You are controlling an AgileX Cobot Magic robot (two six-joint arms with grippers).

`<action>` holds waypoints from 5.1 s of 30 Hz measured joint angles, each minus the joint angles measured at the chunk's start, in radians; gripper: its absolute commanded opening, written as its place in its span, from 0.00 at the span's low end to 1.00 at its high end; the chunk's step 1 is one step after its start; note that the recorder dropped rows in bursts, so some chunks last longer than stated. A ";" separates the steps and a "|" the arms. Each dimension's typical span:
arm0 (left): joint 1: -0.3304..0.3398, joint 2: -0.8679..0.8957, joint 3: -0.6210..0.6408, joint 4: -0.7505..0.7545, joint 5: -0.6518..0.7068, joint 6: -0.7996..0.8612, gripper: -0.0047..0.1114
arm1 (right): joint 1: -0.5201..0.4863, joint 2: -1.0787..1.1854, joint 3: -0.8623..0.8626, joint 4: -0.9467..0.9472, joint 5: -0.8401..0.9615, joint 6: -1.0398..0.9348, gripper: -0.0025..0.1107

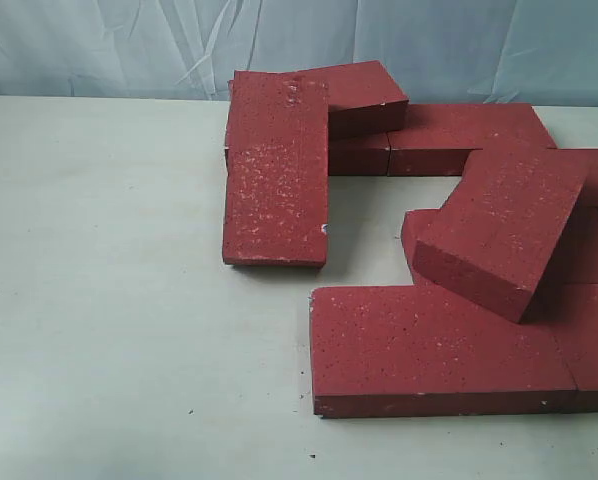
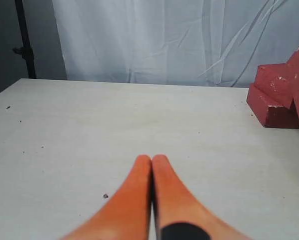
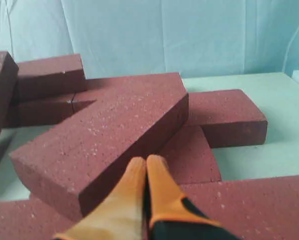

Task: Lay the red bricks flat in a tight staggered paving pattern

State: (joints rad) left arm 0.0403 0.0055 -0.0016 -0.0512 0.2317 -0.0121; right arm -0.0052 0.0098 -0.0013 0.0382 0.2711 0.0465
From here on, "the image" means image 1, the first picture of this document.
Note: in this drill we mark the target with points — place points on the red brick back row middle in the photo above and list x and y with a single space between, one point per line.
438 138

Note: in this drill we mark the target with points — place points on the red brick back row left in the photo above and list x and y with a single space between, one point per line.
359 156

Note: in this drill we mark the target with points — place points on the long red brick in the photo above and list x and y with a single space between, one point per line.
276 207

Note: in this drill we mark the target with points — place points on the red brick under tilted one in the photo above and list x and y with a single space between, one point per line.
574 261

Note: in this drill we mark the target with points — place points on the pale blue backdrop cloth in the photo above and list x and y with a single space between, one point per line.
542 52

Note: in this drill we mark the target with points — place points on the large red brick front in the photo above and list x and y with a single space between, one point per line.
413 351

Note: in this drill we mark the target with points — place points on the red brick row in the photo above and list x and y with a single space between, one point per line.
438 138
359 156

